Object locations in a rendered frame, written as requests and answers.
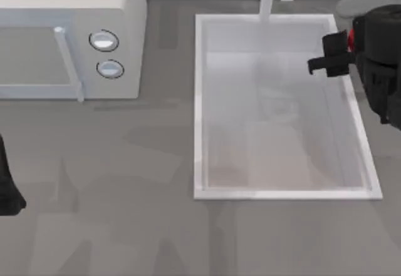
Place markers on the small red object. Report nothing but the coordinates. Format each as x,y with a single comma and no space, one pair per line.
351,40

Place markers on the pale grey rounded box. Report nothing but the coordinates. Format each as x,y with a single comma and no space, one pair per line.
360,2

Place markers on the white sink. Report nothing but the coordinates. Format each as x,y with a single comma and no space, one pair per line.
282,151

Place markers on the pale microwave oven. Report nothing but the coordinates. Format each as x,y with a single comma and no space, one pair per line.
131,38

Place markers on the small microwave knob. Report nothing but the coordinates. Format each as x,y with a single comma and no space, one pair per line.
110,69

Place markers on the large microwave knob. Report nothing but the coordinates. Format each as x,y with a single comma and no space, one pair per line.
103,41

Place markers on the microwave oven glass door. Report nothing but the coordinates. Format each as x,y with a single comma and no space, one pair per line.
28,54

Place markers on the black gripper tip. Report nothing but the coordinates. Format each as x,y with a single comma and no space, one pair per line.
7,191

